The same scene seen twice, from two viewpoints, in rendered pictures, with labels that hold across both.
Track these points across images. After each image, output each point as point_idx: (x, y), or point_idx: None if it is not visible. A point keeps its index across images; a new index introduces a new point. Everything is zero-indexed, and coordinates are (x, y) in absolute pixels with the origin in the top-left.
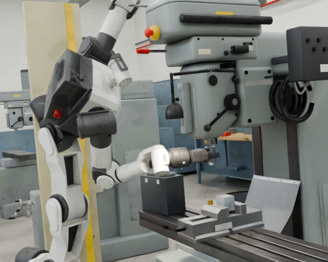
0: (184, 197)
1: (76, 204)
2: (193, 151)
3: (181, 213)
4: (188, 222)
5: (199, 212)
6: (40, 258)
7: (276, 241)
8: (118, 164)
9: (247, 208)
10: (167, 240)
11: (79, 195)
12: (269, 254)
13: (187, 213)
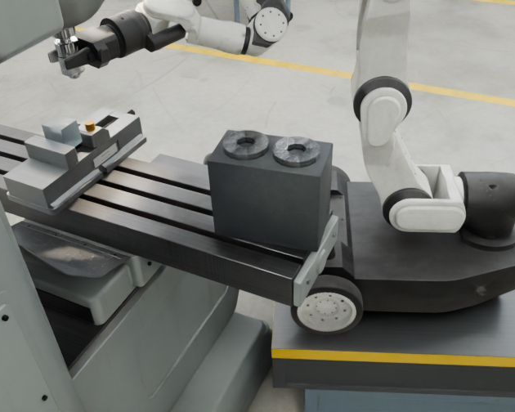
0: (212, 208)
1: (352, 87)
2: (93, 29)
3: (212, 218)
4: (115, 113)
5: (176, 233)
6: (442, 173)
7: None
8: (253, 25)
9: (34, 180)
10: None
11: (356, 78)
12: None
13: (199, 221)
